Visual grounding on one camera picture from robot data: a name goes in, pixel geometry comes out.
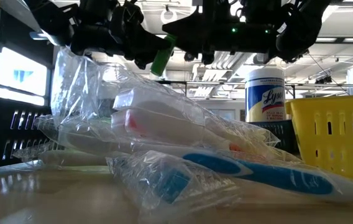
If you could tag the yellow plastic basket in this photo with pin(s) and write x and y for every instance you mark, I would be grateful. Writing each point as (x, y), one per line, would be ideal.
(335, 149)

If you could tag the green travel bottle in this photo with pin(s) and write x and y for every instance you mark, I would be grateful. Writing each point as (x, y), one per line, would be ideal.
(161, 59)

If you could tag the black framed background table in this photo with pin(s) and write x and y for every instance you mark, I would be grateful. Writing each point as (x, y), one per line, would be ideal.
(170, 81)

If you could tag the bright window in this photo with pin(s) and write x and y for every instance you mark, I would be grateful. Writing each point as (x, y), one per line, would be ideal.
(21, 74)

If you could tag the black ceiling camera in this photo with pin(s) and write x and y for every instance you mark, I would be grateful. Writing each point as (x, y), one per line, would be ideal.
(324, 80)
(189, 56)

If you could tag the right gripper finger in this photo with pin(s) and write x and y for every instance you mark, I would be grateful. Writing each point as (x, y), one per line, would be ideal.
(189, 28)
(207, 51)

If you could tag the Lysol wipes canister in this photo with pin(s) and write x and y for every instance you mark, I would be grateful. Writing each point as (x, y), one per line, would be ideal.
(265, 99)

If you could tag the bagged black round pad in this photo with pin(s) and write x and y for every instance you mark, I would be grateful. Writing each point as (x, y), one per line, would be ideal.
(74, 84)

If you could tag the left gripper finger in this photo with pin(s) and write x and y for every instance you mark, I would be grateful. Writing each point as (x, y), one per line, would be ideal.
(153, 40)
(140, 54)

